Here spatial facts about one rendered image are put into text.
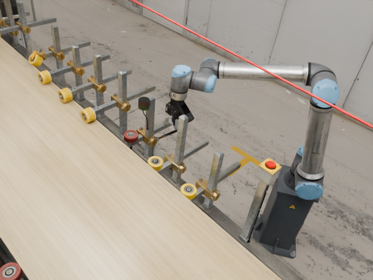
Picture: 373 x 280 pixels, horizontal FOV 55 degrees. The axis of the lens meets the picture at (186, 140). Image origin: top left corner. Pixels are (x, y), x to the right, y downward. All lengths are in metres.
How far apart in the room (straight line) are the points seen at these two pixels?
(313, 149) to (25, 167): 1.45
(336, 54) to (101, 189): 3.07
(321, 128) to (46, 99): 1.59
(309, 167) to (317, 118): 0.32
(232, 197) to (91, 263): 1.70
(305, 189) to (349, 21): 2.32
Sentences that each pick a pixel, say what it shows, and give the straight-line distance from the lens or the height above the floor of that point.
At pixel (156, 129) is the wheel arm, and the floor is 0.86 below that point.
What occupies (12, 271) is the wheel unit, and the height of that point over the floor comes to 0.90.
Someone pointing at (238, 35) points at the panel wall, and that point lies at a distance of 4.73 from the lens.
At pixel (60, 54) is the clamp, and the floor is 0.97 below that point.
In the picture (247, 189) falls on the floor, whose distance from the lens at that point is 3.10.
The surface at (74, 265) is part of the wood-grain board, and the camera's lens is 1.55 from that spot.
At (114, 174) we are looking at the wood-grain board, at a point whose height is 0.90.
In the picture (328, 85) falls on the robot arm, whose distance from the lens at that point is 1.75.
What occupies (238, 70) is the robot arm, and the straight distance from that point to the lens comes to 1.87.
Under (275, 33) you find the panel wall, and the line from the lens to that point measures 4.45.
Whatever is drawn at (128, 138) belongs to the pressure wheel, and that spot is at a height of 0.91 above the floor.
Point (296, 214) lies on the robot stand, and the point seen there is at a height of 0.42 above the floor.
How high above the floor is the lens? 2.23
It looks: 40 degrees down
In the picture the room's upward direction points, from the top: 8 degrees clockwise
